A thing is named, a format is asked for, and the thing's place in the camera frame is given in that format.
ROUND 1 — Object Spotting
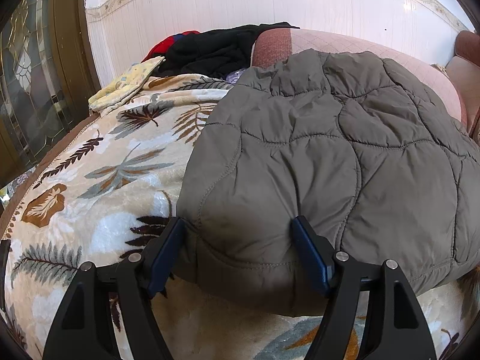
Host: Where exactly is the grey quilted hooded jacket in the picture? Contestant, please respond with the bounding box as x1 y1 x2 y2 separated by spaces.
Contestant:
173 49 479 316

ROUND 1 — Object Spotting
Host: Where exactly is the leaf patterned bed blanket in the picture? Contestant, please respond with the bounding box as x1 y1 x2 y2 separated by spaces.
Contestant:
2 74 479 359

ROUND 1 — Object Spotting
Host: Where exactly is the yellow patterned cloth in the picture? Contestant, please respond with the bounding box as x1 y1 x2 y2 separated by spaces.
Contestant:
88 56 164 116

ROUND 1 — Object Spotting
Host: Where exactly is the brown door with glass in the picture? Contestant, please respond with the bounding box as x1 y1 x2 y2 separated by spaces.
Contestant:
1 0 100 185

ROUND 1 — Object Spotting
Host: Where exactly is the pink pillow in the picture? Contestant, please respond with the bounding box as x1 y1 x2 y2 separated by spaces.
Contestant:
446 30 479 137

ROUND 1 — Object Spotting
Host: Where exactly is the red and blue garment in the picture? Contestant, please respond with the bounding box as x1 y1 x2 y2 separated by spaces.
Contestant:
142 30 199 62

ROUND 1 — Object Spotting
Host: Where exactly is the pink folded quilt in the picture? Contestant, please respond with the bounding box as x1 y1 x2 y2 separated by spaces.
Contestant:
251 28 467 125

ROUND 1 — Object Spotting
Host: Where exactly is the black garment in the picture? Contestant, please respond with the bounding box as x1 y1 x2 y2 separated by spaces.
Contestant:
153 22 292 79

